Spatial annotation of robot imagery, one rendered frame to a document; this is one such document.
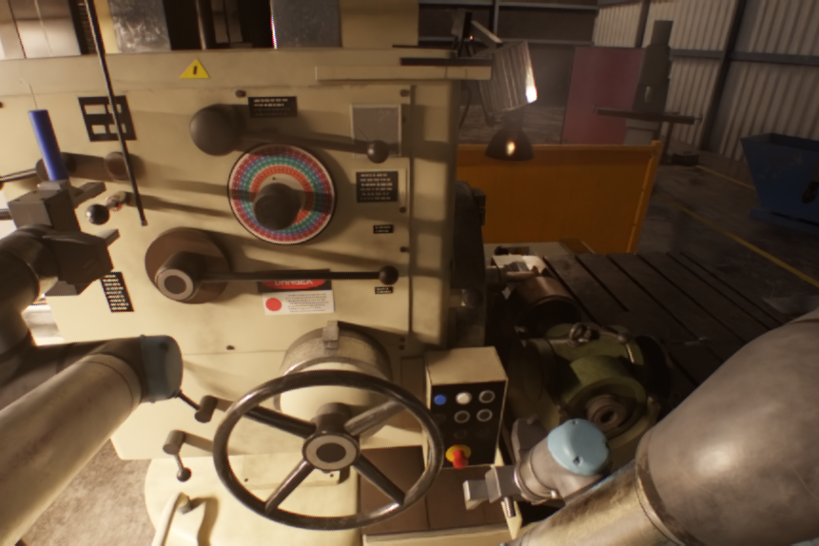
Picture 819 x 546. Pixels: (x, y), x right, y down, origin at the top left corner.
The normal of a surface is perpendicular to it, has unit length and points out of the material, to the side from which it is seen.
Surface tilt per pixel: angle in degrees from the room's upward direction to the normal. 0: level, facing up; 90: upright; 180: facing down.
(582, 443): 25
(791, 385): 38
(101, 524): 0
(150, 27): 90
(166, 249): 90
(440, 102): 90
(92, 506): 0
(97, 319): 90
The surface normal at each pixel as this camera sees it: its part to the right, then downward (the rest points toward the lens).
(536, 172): 0.09, 0.47
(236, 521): 0.01, -0.88
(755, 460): -0.73, -0.20
